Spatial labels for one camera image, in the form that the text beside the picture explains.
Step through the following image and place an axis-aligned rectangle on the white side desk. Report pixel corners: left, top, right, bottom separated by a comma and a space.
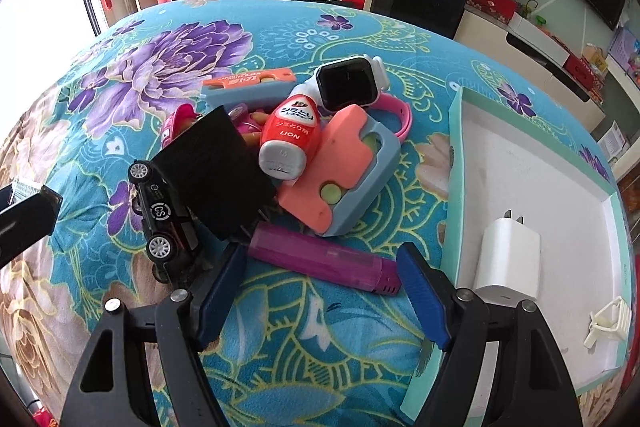
606, 54, 640, 181

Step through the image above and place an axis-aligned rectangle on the orange blue carrot knife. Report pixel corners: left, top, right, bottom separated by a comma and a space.
201, 68, 297, 110

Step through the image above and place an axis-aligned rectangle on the white plastic clip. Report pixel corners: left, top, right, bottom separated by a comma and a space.
584, 296, 632, 349

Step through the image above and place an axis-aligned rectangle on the pink pup toy figure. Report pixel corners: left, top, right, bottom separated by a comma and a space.
160, 103, 269, 148

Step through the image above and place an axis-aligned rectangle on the red gift box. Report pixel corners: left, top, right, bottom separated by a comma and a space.
466, 0, 516, 24

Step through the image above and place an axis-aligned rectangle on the red stain remover bottle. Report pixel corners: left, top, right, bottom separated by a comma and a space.
258, 83, 321, 181

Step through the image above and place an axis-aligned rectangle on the black toy car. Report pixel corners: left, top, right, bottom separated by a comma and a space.
128, 159, 203, 287

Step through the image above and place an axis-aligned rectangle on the cream TV stand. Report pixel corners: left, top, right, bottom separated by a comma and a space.
454, 10, 605, 132

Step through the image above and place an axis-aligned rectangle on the teal shallow box tray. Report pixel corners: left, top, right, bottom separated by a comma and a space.
399, 85, 634, 423

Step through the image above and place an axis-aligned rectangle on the white flat box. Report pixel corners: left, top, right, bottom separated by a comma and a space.
508, 13, 570, 66

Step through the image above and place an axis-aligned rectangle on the white USB wall charger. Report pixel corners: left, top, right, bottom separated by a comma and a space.
473, 209, 541, 307

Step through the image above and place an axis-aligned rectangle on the pink blue foam toy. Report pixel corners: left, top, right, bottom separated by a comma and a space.
278, 105, 400, 237

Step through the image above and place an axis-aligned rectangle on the white smartwatch black screen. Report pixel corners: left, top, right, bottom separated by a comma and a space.
314, 55, 390, 113

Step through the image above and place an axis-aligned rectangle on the purple lighter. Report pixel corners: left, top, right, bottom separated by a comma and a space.
248, 222, 401, 295

